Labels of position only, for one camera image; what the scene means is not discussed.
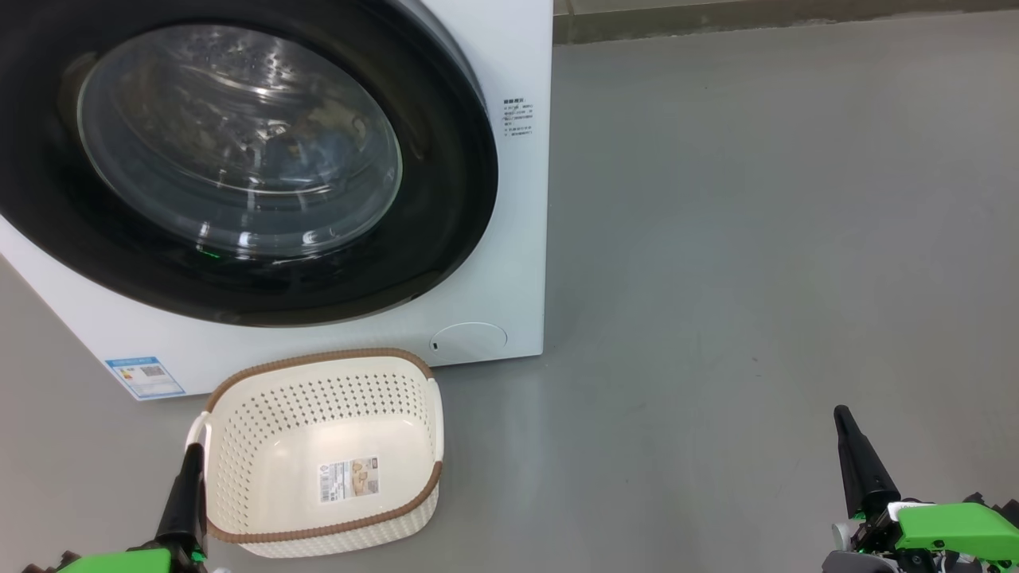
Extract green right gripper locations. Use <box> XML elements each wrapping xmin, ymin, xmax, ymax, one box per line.
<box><xmin>824</xmin><ymin>405</ymin><xmax>1019</xmax><ymax>573</ymax></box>

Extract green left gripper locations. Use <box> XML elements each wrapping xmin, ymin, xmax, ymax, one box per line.
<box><xmin>60</xmin><ymin>442</ymin><xmax>209</xmax><ymax>573</ymax></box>

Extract dark round washer door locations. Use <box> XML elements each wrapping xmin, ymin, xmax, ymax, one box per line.
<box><xmin>0</xmin><ymin>0</ymin><xmax>500</xmax><ymax>327</ymax></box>

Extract steel washing machine drum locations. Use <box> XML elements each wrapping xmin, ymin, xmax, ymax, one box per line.
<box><xmin>80</xmin><ymin>25</ymin><xmax>403</xmax><ymax>257</ymax></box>

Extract white Hisense washing machine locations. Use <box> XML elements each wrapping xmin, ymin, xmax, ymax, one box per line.
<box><xmin>0</xmin><ymin>0</ymin><xmax>554</xmax><ymax>401</ymax></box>

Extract blue energy label sticker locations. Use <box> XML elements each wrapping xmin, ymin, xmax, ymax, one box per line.
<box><xmin>105</xmin><ymin>357</ymin><xmax>186</xmax><ymax>399</ymax></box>

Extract paper basket product label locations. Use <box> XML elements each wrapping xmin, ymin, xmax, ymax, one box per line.
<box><xmin>318</xmin><ymin>456</ymin><xmax>381</xmax><ymax>504</ymax></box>

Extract cream perforated laundry basket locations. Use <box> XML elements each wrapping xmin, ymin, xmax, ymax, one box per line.
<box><xmin>185</xmin><ymin>348</ymin><xmax>444</xmax><ymax>558</ymax></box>

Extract round drain filter cover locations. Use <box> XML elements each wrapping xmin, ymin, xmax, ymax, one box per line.
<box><xmin>430</xmin><ymin>322</ymin><xmax>508</xmax><ymax>363</ymax></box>

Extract small printed text label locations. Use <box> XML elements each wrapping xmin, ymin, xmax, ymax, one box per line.
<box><xmin>502</xmin><ymin>97</ymin><xmax>536</xmax><ymax>138</ymax></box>

